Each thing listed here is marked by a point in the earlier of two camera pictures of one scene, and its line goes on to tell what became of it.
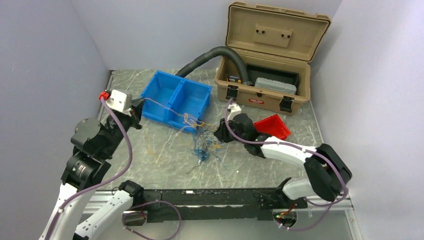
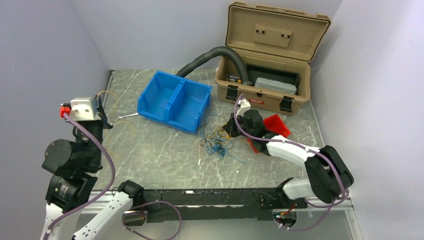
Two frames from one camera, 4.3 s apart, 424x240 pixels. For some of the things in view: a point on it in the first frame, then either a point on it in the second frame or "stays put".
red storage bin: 273,126 stays put
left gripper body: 135,119 -> 104,119
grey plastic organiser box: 275,86 stays put
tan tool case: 278,45 stays put
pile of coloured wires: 200,150 -> 213,141
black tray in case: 254,71 stays put
